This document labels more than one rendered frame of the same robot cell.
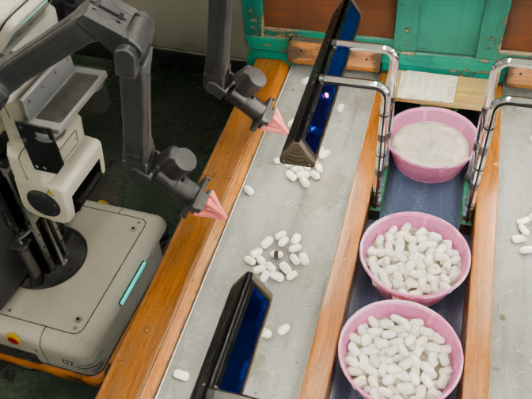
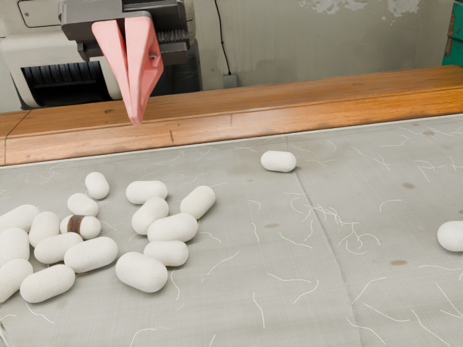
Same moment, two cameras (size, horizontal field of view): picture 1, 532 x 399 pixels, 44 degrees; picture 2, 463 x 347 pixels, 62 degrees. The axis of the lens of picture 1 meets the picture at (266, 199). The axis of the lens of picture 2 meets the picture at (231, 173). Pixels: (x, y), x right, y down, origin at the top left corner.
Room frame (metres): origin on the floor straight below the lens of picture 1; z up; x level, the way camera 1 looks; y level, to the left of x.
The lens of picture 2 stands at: (1.38, -0.37, 0.93)
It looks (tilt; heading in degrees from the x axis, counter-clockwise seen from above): 30 degrees down; 67
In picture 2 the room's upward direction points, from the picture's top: 5 degrees counter-clockwise
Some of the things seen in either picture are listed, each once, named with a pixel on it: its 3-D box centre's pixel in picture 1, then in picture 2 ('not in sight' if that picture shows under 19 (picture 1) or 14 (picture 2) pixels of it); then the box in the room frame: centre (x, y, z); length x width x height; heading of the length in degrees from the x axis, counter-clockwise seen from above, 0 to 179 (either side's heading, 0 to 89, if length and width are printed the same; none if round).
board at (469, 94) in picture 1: (438, 89); not in sight; (1.62, -0.56, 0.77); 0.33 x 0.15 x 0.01; 71
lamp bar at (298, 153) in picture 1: (325, 70); not in sight; (1.34, -0.17, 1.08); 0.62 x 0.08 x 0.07; 161
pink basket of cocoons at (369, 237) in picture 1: (412, 264); not in sight; (0.99, -0.35, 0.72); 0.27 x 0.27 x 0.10
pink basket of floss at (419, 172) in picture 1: (430, 147); not in sight; (1.41, -0.49, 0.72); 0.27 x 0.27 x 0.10
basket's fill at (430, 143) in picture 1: (429, 150); not in sight; (1.41, -0.49, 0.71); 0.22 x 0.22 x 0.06
